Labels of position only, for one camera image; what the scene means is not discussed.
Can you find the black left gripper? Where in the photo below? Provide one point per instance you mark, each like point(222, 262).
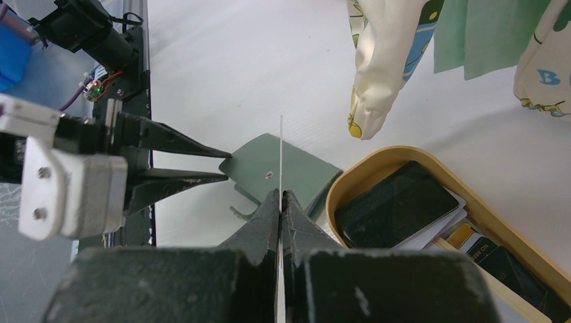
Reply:
point(77, 136)

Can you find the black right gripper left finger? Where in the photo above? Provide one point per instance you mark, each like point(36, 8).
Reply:
point(235, 281)

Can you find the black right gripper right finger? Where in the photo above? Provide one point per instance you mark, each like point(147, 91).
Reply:
point(325, 282)

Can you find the white credit card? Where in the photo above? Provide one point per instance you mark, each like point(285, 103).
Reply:
point(280, 293)

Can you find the black phone in tray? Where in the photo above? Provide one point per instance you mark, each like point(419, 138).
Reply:
point(397, 209)

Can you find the cartoon print children's garment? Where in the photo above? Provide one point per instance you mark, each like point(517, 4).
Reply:
point(391, 38)

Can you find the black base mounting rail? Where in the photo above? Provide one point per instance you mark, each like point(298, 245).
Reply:
point(127, 99)

